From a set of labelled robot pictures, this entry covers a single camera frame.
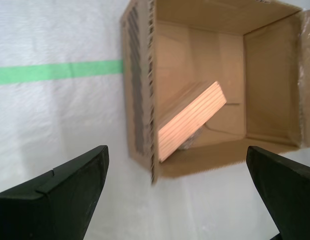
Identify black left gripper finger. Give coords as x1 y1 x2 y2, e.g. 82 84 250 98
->
246 145 310 240
0 145 110 240

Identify brown cardboard box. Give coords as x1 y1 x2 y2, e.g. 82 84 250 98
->
119 0 310 187

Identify speckled beige rock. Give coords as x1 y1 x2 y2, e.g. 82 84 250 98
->
178 127 204 152

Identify light wooden block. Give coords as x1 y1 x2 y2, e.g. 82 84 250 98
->
157 80 228 164

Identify white woven table cover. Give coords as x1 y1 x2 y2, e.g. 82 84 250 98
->
0 0 310 240

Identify green tape strip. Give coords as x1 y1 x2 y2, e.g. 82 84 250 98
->
0 59 125 86

